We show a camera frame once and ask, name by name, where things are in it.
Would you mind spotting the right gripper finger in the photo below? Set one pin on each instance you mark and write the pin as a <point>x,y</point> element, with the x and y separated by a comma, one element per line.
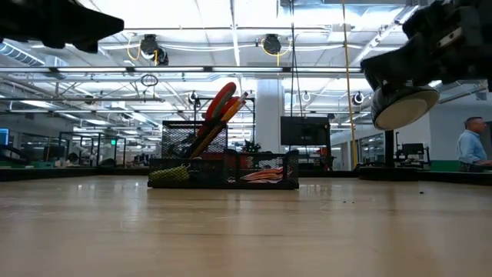
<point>396,69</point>

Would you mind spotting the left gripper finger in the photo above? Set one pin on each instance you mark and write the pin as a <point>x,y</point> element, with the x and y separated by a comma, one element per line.
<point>100,27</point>

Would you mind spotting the orange pencil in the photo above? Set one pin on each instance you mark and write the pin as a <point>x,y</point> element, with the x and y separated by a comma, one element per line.
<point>232,109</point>
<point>233,116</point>

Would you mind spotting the yellow-green eraser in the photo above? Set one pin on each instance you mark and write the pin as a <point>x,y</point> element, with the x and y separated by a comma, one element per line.
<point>169,174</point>

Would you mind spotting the black mesh desk organizer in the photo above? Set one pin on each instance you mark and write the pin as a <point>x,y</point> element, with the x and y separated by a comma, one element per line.
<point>230,182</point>

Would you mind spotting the person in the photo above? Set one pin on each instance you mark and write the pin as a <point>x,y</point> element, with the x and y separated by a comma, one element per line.
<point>471,146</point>

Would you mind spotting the black monitor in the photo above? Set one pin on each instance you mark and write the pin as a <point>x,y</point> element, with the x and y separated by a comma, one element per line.
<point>305,131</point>

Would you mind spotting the black aluminium table frame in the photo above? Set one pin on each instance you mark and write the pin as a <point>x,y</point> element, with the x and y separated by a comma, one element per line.
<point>77,174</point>

